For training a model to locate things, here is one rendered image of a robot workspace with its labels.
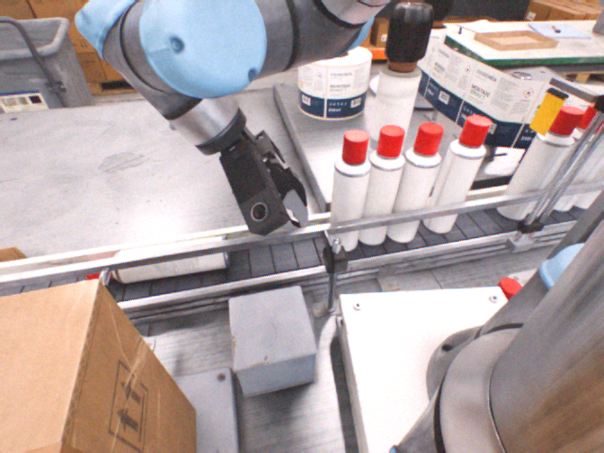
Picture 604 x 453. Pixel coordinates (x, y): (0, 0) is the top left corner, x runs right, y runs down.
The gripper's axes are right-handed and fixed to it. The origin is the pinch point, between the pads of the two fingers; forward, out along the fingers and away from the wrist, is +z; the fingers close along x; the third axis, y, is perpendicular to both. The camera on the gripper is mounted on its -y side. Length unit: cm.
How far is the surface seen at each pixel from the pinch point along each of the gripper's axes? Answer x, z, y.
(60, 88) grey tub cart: 107, -21, 180
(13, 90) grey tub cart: 125, -34, 177
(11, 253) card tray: 48, -18, 13
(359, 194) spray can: -10.5, -2.0, -2.3
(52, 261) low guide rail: 34.2, -17.1, 3.6
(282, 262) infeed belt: 5.8, 3.0, -1.8
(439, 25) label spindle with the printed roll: -53, 15, 57
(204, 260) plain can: 14.2, -6.3, -1.9
